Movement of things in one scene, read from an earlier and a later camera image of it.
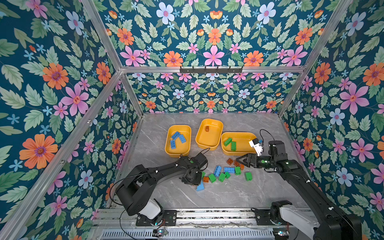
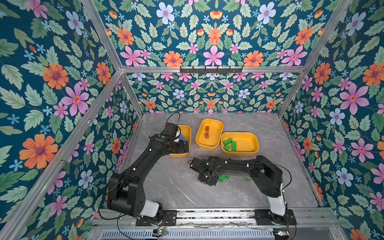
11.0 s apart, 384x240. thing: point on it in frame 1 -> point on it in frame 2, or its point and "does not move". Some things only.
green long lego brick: x=233 y=146 does not move
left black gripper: x=187 y=181 -> x=182 y=148
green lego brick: x=227 y=142 does not move
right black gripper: x=249 y=160 -> x=211 y=183
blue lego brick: x=182 y=138 does not move
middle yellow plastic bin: x=211 y=139 does not move
